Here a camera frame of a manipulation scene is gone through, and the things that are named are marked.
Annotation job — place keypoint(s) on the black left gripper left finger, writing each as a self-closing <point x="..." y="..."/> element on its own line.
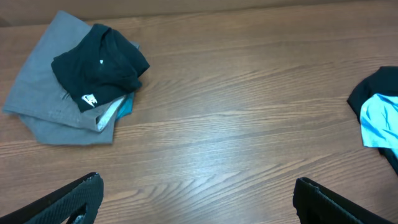
<point x="76" y="202"/>

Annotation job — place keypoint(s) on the folded blue garment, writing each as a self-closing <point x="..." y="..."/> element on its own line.
<point x="126" y="106"/>

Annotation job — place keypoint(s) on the black t-shirt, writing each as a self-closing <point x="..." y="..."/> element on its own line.
<point x="101" y="68"/>

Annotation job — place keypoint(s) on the light blue t-shirt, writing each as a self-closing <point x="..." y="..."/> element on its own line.
<point x="378" y="119"/>

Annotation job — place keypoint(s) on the folded grey trousers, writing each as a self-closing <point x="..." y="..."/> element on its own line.
<point x="44" y="106"/>

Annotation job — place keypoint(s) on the black garment under pile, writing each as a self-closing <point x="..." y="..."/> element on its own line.
<point x="383" y="81"/>

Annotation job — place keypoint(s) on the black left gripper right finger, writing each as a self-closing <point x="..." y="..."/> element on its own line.
<point x="316" y="204"/>

